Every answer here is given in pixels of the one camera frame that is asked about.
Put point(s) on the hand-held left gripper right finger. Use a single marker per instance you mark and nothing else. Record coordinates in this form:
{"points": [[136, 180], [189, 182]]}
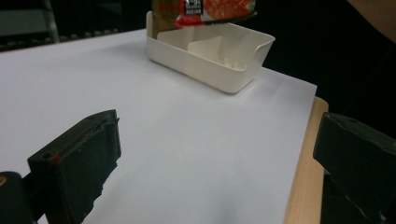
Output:
{"points": [[358, 161]]}

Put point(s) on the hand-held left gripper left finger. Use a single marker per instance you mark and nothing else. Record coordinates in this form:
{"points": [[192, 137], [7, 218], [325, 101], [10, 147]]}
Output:
{"points": [[77, 165]]}

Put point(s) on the white divided plastic container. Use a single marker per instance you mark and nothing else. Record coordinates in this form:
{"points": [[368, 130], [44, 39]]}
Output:
{"points": [[202, 68]]}

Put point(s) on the gold snack packet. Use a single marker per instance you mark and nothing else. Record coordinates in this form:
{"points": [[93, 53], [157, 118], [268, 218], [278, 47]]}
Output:
{"points": [[163, 18]]}

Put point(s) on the red instant noodle packet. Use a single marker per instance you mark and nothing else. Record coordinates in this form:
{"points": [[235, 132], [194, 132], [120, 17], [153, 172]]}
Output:
{"points": [[224, 9]]}

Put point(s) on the wooden table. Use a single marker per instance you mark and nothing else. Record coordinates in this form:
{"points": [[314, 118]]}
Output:
{"points": [[305, 186]]}

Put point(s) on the white paper sheet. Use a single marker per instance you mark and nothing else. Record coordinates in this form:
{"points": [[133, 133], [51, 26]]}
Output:
{"points": [[186, 140]]}

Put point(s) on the white metal desk frame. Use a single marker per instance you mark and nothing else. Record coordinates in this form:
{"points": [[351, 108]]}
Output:
{"points": [[51, 21]]}

